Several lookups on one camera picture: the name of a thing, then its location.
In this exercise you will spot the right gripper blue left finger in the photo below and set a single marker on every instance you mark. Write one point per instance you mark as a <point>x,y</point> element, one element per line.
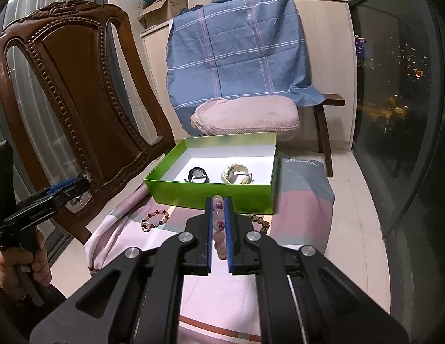
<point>137,297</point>

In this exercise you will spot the person's left hand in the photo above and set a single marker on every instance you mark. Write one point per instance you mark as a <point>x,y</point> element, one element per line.
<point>13,257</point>

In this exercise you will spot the black wrist watch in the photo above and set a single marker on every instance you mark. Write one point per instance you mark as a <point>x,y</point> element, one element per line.
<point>197,175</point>

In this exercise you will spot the carved wooden chair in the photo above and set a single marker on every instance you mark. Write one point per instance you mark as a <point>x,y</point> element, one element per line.
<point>65,44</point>

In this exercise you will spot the pink cushion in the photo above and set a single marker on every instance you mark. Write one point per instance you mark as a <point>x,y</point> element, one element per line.
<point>254,114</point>

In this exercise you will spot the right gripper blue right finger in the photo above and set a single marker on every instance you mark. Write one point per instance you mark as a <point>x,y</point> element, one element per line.
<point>302,296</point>

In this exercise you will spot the green cardboard box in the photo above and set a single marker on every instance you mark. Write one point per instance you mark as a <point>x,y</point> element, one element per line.
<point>214,154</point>

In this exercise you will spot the cream white wrist watch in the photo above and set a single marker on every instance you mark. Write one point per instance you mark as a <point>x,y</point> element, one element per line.
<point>237,174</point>

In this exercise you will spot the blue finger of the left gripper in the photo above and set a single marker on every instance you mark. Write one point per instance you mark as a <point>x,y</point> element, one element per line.
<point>69,190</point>

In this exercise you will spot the pink plaid cloth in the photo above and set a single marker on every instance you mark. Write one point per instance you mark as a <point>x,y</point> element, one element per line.
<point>221,274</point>

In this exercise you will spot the blue plaid cloth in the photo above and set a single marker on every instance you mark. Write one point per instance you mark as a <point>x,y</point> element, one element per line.
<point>230,49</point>

